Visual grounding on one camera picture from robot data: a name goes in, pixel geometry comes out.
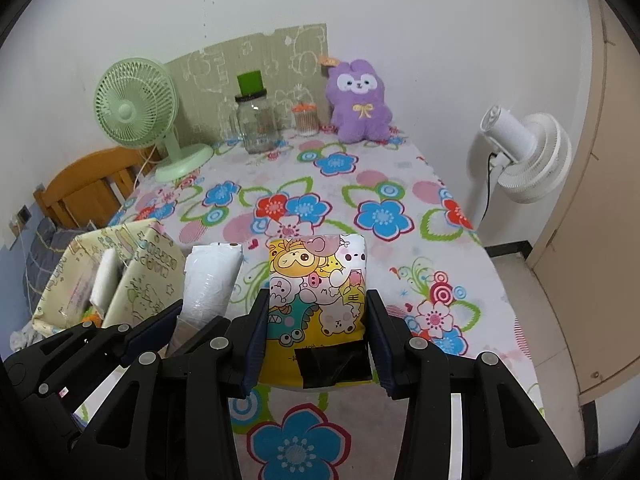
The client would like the white towel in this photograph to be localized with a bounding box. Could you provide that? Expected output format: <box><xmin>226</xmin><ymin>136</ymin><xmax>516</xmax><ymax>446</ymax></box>
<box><xmin>89</xmin><ymin>248</ymin><xmax>120</xmax><ymax>318</ymax></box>

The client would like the glass mason jar mug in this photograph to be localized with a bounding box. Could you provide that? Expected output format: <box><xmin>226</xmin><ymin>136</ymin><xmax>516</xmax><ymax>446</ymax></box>
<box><xmin>234</xmin><ymin>70</ymin><xmax>280</xmax><ymax>154</ymax></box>

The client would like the cream cartoon fabric storage box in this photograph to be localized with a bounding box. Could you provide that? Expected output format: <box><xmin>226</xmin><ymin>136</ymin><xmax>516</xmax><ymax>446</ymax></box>
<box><xmin>32</xmin><ymin>219</ymin><xmax>186</xmax><ymax>337</ymax></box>

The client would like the purple plush toy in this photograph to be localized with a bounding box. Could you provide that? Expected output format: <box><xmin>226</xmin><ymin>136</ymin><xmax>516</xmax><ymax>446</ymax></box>
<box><xmin>326</xmin><ymin>60</ymin><xmax>393</xmax><ymax>144</ymax></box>

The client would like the wall socket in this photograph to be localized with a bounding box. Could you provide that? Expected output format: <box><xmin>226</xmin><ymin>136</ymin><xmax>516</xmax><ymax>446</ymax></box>
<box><xmin>9</xmin><ymin>205</ymin><xmax>32</xmax><ymax>249</ymax></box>

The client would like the yellow cartoon tissue pack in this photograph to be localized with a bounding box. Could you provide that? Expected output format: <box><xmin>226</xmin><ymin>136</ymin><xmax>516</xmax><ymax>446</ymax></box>
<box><xmin>259</xmin><ymin>234</ymin><xmax>372</xmax><ymax>389</ymax></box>

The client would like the floral tablecloth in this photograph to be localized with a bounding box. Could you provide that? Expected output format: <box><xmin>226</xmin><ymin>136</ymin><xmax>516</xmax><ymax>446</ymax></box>
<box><xmin>79</xmin><ymin>134</ymin><xmax>541</xmax><ymax>479</ymax></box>

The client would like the beige cartoon cardboard panel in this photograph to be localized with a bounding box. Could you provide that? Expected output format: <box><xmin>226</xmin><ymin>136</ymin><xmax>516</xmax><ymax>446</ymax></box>
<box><xmin>167</xmin><ymin>23</ymin><xmax>330</xmax><ymax>145</ymax></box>

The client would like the blue plaid pillow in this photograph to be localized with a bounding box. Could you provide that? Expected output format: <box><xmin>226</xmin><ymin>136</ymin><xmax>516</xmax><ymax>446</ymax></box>
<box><xmin>23</xmin><ymin>218</ymin><xmax>94</xmax><ymax>313</ymax></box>

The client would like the white standing fan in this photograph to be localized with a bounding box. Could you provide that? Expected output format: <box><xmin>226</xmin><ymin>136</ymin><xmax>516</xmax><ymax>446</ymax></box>
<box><xmin>471</xmin><ymin>105</ymin><xmax>573</xmax><ymax>228</ymax></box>

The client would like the cotton swab jar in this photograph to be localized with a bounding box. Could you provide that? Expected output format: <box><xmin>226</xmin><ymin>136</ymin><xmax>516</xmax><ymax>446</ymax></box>
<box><xmin>292</xmin><ymin>103</ymin><xmax>320</xmax><ymax>136</ymax></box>

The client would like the white crumpled cloth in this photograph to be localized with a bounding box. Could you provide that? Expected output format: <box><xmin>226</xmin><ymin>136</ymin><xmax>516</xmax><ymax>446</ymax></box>
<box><xmin>9</xmin><ymin>323</ymin><xmax>44</xmax><ymax>353</ymax></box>

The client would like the green desk fan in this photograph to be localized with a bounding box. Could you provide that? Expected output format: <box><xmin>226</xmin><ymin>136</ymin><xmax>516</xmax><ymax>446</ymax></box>
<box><xmin>93</xmin><ymin>58</ymin><xmax>214</xmax><ymax>183</ymax></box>

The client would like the beige door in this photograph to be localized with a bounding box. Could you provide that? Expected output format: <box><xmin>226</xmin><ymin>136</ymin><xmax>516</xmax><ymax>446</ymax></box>
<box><xmin>528</xmin><ymin>0</ymin><xmax>639</xmax><ymax>404</ymax></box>

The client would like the white plastic bag roll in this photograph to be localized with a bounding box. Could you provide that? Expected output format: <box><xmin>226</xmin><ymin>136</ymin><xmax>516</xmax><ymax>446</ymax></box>
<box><xmin>167</xmin><ymin>243</ymin><xmax>243</xmax><ymax>356</ymax></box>

